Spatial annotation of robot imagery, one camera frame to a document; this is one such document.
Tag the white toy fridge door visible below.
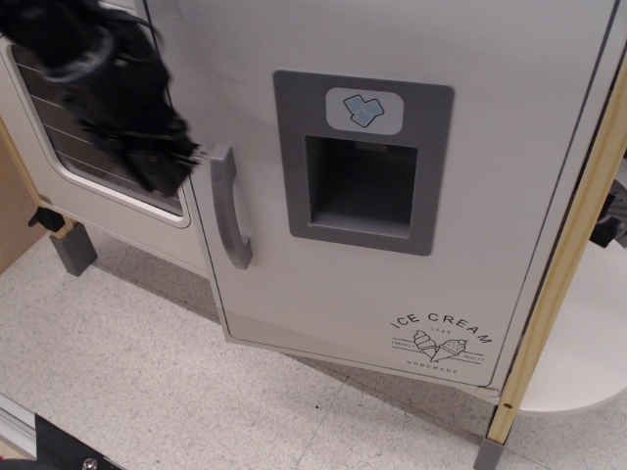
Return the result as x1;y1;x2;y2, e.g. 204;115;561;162
147;1;626;393

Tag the grey cabinet foot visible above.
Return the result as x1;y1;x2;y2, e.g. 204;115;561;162
473;438;505;470
50;223;98;276

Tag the grey fridge door handle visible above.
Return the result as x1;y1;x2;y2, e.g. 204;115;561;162
209;143;253;269

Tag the light wood left panel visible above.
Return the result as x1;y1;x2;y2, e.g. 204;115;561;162
1;121;46;273

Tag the black clamp knob left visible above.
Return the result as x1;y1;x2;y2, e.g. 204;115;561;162
27;207;65;233

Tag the grey right cabinet foot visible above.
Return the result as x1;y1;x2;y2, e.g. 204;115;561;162
473;438;505;470

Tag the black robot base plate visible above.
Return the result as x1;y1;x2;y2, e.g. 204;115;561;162
34;414;122;470

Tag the light wood right post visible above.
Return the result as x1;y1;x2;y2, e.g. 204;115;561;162
486;60;626;445

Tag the silver aluminium rail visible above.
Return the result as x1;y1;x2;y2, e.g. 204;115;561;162
1;395;36;458

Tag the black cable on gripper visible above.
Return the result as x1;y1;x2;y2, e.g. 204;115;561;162
105;7;172;99

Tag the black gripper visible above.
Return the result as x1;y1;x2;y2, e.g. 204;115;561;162
43;19;208;197

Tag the white round table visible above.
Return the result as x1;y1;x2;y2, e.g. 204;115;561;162
519;241;626;416

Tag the grey left cabinet foot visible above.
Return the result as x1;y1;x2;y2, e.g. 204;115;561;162
50;223;98;276

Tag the white oven door with window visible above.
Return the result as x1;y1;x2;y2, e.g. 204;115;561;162
0;0;212;278

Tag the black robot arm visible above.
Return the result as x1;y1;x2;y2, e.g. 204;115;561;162
1;1;204;197

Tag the black clamp at right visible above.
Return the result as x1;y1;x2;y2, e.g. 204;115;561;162
590;179;626;248

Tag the grey ice dispenser panel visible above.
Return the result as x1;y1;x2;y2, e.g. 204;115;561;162
273;70;455;257

